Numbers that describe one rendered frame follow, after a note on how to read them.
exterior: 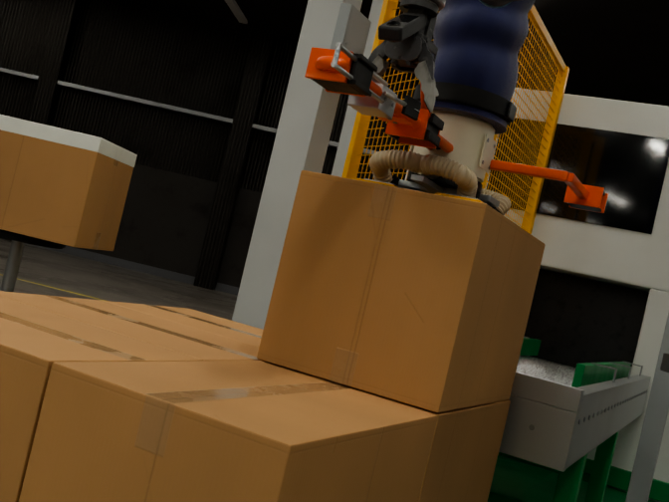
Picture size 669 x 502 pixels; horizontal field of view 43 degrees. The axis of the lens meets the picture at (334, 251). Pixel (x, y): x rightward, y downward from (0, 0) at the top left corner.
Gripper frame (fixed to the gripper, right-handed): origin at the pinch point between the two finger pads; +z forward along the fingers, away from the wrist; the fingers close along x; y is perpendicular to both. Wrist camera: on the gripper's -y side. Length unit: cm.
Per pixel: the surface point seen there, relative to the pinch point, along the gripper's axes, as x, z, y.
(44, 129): 168, 7, 83
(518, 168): -13.5, 0.1, 44.6
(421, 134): -2.2, 1.9, 12.3
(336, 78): -0.1, 1.6, -22.7
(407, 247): -4.5, 23.8, 12.6
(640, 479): -47, 72, 136
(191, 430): -4, 55, -46
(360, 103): 1.9, 1.9, -8.5
